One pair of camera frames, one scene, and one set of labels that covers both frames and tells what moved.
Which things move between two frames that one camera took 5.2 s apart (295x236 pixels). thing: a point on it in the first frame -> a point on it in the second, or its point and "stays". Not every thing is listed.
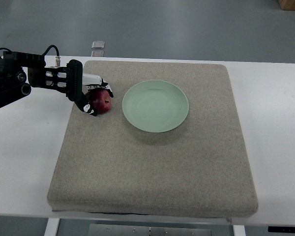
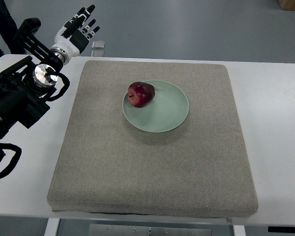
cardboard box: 292,5 stays
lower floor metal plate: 97,53 stays
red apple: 100,99 -> 139,94
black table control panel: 286,229 stays
